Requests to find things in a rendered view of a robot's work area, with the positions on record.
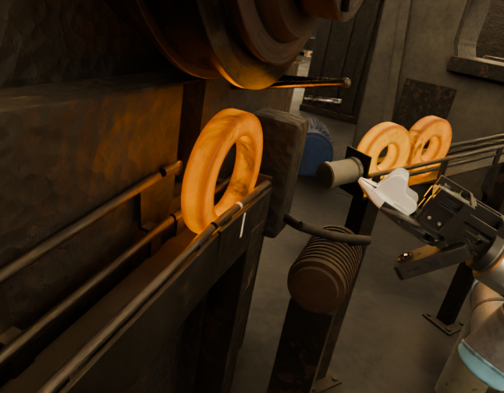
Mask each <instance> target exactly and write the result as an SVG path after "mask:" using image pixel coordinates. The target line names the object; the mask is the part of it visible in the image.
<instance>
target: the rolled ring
mask: <svg viewBox="0 0 504 393"><path fill-rule="evenodd" d="M235 142H236V162H235V166H234V170H233V173H232V178H231V180H230V182H229V185H228V187H227V189H226V191H225V193H224V195H223V196H222V198H221V199H220V201H219V202H218V203H217V204H216V205H215V206H214V194H215V184H216V181H217V178H218V173H219V170H220V168H221V166H222V162H223V161H224V158H225V156H226V155H227V153H228V151H229V149H230V147H231V146H232V145H233V144H234V143H235ZM262 151H263V133H262V128H261V124H260V121H259V119H258V118H257V117H256V116H255V115H254V114H252V113H249V112H245V111H241V110H238V109H235V108H227V109H224V110H222V111H220V112H219V113H217V114H216V115H215V116H214V117H213V118H212V119H211V120H210V121H209V122H208V124H207V125H206V126H205V127H204V129H203V130H202V132H201V134H200V135H199V137H198V138H197V141H196V143H195V144H194V146H193V150H192V151H191V154H190V157H189V160H188V162H187V165H186V170H185V173H184V177H183V185H182V192H181V210H182V215H183V220H184V222H185V224H186V226H187V227H188V228H189V229H190V230H191V231H192V232H195V233H197V234H199V233H200V232H201V231H202V230H203V229H204V228H205V227H207V226H208V225H209V224H210V223H211V222H212V221H214V220H215V219H216V218H217V217H218V216H220V215H221V214H222V213H224V212H225V211H226V210H228V209H229V208H230V207H231V206H232V205H233V204H234V203H236V202H238V201H239V200H240V199H242V198H243V197H244V196H246V195H247V194H248V193H249V192H250V191H252V190H253V189H254V186H255V183H256V181H257V176H258V173H259V170H260V166H261V158H262Z"/></svg>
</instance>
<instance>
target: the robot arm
mask: <svg viewBox="0 0 504 393"><path fill-rule="evenodd" d="M408 179H409V172H408V171H407V170H406V169H405V168H396V169H395V170H394V171H393V172H391V173H390V174H389V175H387V176H386V177H385V178H384V179H383V180H382V181H381V182H379V183H376V182H373V181H371V180H369V179H365V178H362V177H360V179H359V180H358V183H359V185H360V187H361V189H362V190H363V192H364V194H365V195H366V196H367V197H368V198H369V199H370V200H371V202H372V203H373V204H374V205H376V206H377V207H378V208H379V209H380V211H381V212H383V213H384V214H385V215H386V216H387V217H388V218H390V219H391V220H392V221H393V222H395V223H396V224H397V225H398V226H399V227H401V228H402V229H404V230H406V231H407V232H409V233H410V234H412V235H414V236H415V237H416V238H418V239H419V240H420V241H422V242H424V243H427V244H428V245H427V246H423V247H421V248H418V249H415V250H412V251H409V252H405V253H402V254H400V255H398V256H396V258H395V263H394V267H393V268H394V270H395V272H396V274H397V275H398V277H399V279H400V280H405V279H408V278H412V277H415V276H418V275H421V274H425V273H428V272H431V271H435V270H438V269H441V268H444V267H448V266H451V265H454V264H458V263H461V262H464V261H466V265H467V266H468V267H470V268H471V269H473V271H472V272H473V276H474V278H475V279H477V280H476V281H475V282H474V284H473V286H472V289H471V292H470V304H471V319H470V334H469V335H468V336H467V337H466V338H465V339H462V341H461V343H460V344H459V346H458V353H459V355H460V358H461V359H462V361H463V363H464V365H465V366H466V367H467V369H468V370H469V371H470V372H471V373H472V374H473V375H474V376H475V377H476V378H478V379H479V380H480V381H482V382H484V383H485V384H486V385H487V386H489V387H491V388H494V389H495V390H499V391H504V215H502V214H500V213H499V212H497V211H495V210H493V209H492V208H490V207H489V206H487V205H486V204H483V203H482V202H481V201H479V200H477V199H475V198H474V197H473V194H472V193H471V192H469V191H468V190H466V189H464V188H463V187H461V186H459V185H457V184H456V183H454V182H453V181H451V180H450V179H447V178H446V177H445V176H443V175H442V176H441V177H440V178H439V179H438V181H437V182H436V184H434V185H433V186H431V188H430V189H429V190H428V191H427V192H426V193H425V195H424V199H423V200H422V201H421V203H420V204H417V201H418V195H417V193H416V192H414V191H413V190H412V189H410V188H409V186H408ZM446 182H449V183H451V184H453V185H454V186H455V187H457V188H459V189H461V190H462V192H461V193H460V194H458V193H457V192H455V191H454V192H453V191H451V190H450V187H451V186H449V185H447V184H446Z"/></svg>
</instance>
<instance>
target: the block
mask: <svg viewBox="0 0 504 393"><path fill-rule="evenodd" d="M252 114H254V115H255V116H256V117H257V118H258V119H259V121H260V124H261V128H262V133H263V151H262V158H261V166H260V170H259V173H261V174H264V175H269V176H271V177H273V179H272V195H271V199H270V204H269V208H268V215H267V219H266V223H265V227H264V231H263V233H262V234H261V235H263V236H266V237H268V238H272V239H274V238H275V237H276V236H277V235H278V234H279V233H280V232H281V231H282V230H283V229H284V228H285V226H286V225H287V224H286V223H285V222H283V218H284V216H285V214H286V213H287V214H289V212H290V208H291V204H292V200H293V194H294V190H295V187H296V181H297V176H298V173H299V169H300V162H301V159H302V155H303V149H304V145H305V141H306V138H307V131H308V128H309V120H308V119H306V118H305V117H303V116H299V115H294V114H291V113H288V112H282V111H279V110H275V109H273V108H262V109H260V110H258V111H255V112H252Z"/></svg>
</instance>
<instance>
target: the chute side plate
mask: <svg viewBox="0 0 504 393"><path fill-rule="evenodd" d="M271 195H272V188H271V187H269V188H267V189H266V190H265V191H264V192H263V193H262V194H261V195H260V196H258V197H257V198H256V199H255V200H253V201H252V202H251V203H250V204H248V205H247V206H246V207H245V208H244V209H242V210H241V212H239V213H238V214H237V215H236V216H235V217H233V218H232V219H231V220H230V221H229V222H228V223H226V224H225V225H223V226H222V227H221V228H220V229H219V230H218V233H215V234H214V235H213V236H212V237H211V238H210V239H209V240H208V241H207V242H206V243H205V244H204V245H203V246H202V247H201V248H200V249H199V250H198V251H197V252H196V253H195V254H194V255H193V256H192V257H191V258H190V259H189V260H188V261H187V262H186V263H185V264H184V265H183V266H182V267H181V268H180V269H179V270H178V271H177V272H176V273H175V274H174V275H173V276H172V277H171V278H170V279H169V280H168V281H167V282H166V283H165V284H164V285H163V286H162V287H161V288H160V289H159V290H158V291H157V292H156V293H155V294H154V295H153V296H152V298H151V299H150V300H149V301H148V302H147V303H146V304H145V305H144V306H143V307H142V308H141V309H140V310H139V311H138V312H137V313H136V314H135V315H134V316H133V317H132V318H131V319H130V320H129V321H128V322H127V323H126V324H125V325H124V326H123V327H122V328H121V329H120V330H119V331H118V332H117V333H116V334H115V335H114V336H113V337H112V339H111V340H110V341H109V342H108V343H107V344H106V345H105V346H104V347H103V348H102V349H101V350H100V351H99V352H98V353H97V354H96V355H95V356H94V357H93V358H92V359H91V360H90V362H89V363H88V364H87V365H86V366H85V367H84V368H83V369H82V370H81V371H80V372H79V373H78V374H77V375H76V376H75V377H74V378H73V379H72V380H71V381H70V382H69V383H68V384H67V385H66V386H65V387H64V388H63V389H62V390H61V391H60V392H59V393H125V392H126V390H127V389H128V388H129V387H130V385H131V384H132V383H133V382H134V381H135V380H136V379H137V377H138V376H139V375H140V373H141V372H142V371H143V370H144V368H145V367H146V366H147V365H148V364H149V362H150V361H151V360H152V359H153V358H154V356H155V355H156V354H157V353H158V351H159V350H160V349H161V347H162V346H163V345H164V344H165V343H166V342H167V341H168V340H169V338H170V337H171V336H172V334H173V333H174V332H175V331H176V329H177V328H178V327H179V326H180V325H181V323H182V322H183V321H184V320H185V319H186V317H187V316H188V315H189V314H190V312H191V311H192V310H193V309H194V307H195V306H196V305H197V304H198V303H199V302H200V301H201V299H202V298H203V297H204V295H205V294H206V293H207V292H208V290H209V289H210V288H211V287H212V286H213V284H214V283H216V281H217V280H219V279H220V277H221V276H222V275H223V274H224V273H225V272H226V271H227V270H228V269H229V268H230V267H231V266H232V265H233V264H234V263H235V261H236V260H237V259H238V258H239V257H240V256H241V255H242V254H243V253H244V252H245V251H246V250H247V246H248V242H249V237H250V232H251V231H252V230H253V229H254V228H255V227H257V226H258V225H259V224H260V223H261V222H262V221H263V220H264V226H263V230H262V233H263V231H264V227H265V223H266V219H267V215H268V208H269V204H270V199H271ZM245 212H246V215H245V220H244V224H243V233H242V236H241V237H240V233H241V228H242V223H243V215H244V213H245Z"/></svg>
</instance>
